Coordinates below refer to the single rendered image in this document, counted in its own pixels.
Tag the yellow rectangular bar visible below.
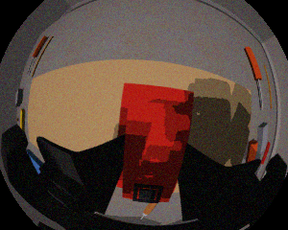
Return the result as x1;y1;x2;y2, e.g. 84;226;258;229
20;108;25;130

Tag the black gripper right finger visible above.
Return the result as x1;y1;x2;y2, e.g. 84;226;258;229
178;143;262;221

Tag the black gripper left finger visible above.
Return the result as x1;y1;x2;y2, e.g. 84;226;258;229
36;134;126;215

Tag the orange-handled awl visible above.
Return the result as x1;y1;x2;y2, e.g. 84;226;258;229
33;36;47;58
245;139;258;162
244;46;264;111

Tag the tan wooden panel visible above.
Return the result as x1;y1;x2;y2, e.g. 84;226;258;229
28;58;252;166

